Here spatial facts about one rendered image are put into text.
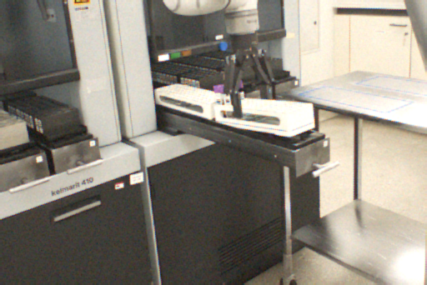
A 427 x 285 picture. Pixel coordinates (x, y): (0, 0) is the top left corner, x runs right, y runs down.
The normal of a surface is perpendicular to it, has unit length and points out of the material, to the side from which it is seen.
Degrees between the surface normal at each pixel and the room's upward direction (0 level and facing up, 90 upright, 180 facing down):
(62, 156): 90
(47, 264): 90
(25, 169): 90
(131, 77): 90
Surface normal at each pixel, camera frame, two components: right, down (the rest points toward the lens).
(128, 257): 0.66, 0.18
